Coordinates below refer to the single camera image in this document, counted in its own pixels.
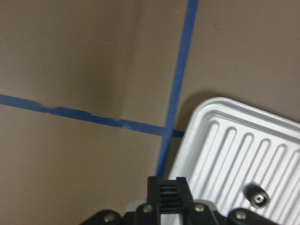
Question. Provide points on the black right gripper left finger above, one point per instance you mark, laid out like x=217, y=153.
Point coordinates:
x=153, y=193

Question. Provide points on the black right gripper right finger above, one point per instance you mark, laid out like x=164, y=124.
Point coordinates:
x=184, y=194

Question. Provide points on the small black bearing gear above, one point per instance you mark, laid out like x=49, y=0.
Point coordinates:
x=168, y=197

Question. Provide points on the small black gear in tray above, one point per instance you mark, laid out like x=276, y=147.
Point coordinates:
x=257, y=196

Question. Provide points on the silver ribbed metal tray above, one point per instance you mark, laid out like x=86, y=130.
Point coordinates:
x=228, y=145

